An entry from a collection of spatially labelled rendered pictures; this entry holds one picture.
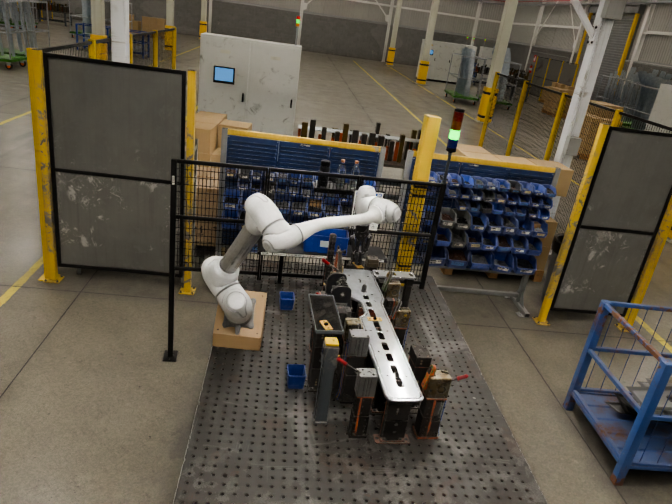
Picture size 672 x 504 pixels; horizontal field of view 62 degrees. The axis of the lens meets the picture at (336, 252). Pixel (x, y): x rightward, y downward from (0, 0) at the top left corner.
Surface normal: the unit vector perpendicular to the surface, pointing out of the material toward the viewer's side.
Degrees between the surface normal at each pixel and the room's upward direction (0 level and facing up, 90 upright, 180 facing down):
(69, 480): 0
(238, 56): 90
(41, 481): 0
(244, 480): 0
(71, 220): 90
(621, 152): 90
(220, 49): 90
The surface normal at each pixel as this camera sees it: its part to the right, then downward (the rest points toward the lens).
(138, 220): 0.09, 0.43
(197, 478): 0.13, -0.91
